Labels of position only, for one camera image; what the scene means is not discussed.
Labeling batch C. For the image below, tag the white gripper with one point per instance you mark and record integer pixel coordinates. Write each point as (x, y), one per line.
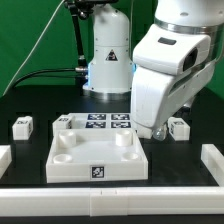
(156, 97)

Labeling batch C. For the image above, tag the white square tabletop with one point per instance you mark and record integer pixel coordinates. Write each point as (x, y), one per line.
(87, 155)

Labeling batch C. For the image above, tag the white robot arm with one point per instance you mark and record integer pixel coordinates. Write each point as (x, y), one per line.
(166, 69)

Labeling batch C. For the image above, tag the white right fence piece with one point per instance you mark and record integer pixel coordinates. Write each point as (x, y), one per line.
(214, 162)

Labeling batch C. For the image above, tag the white fence piece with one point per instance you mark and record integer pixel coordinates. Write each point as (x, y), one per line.
(5, 158)
(214, 162)

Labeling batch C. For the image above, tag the white left fence piece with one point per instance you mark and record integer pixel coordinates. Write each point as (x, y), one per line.
(5, 158)

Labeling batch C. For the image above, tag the white front fence wall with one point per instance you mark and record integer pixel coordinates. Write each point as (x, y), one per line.
(111, 201)

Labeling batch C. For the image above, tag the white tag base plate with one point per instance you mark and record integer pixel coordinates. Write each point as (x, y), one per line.
(100, 120)

